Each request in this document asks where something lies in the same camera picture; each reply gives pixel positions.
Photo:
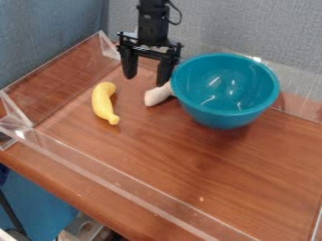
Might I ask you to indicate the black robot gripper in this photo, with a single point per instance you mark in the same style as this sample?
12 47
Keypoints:
150 41

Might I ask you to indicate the white mushroom with red cap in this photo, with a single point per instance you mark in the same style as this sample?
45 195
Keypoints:
158 94

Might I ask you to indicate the blue plastic bowl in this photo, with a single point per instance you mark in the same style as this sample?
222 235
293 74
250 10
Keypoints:
224 89

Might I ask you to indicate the yellow toy banana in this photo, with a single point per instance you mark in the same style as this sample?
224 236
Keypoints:
102 104

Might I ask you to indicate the black stand leg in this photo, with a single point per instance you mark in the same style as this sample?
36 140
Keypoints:
15 221

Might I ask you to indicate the clear acrylic barrier frame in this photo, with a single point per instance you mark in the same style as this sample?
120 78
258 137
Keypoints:
158 177

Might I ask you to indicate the grey metal bracket under table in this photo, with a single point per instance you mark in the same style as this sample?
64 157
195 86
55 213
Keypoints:
84 229

